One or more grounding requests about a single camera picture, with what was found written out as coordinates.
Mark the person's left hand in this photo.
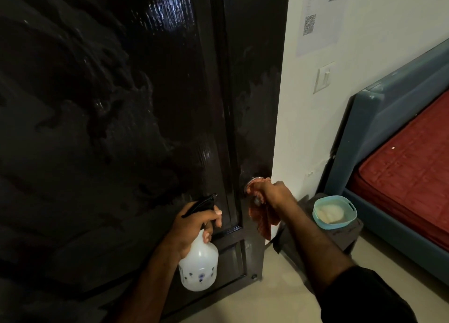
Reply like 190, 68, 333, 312
163, 201, 224, 262

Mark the white spray bottle black trigger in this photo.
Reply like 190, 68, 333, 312
178, 194, 220, 293

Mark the light green tray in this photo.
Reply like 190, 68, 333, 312
312, 195, 358, 230

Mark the blue bed frame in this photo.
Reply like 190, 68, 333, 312
322, 38, 449, 287

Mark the person's right hand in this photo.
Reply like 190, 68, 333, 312
247, 180, 299, 211

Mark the white single wall switch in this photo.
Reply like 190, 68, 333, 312
313, 61, 337, 95

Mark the red quilted mattress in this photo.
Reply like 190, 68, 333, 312
347, 89, 449, 251

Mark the dark plastic stool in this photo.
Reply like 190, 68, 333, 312
273, 193, 364, 285

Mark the silver door knob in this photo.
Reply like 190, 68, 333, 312
244, 176, 271, 206

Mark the person's left forearm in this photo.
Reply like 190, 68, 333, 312
114, 247, 187, 323

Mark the person's right forearm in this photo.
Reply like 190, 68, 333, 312
277, 201, 355, 294

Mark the black wooden door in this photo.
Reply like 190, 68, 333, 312
0, 0, 291, 323

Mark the orange checked cloth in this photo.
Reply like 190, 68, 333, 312
245, 180, 281, 242

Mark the black right sleeve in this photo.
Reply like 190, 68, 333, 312
315, 266, 418, 323

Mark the printed wall notice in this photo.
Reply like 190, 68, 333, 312
296, 0, 351, 56

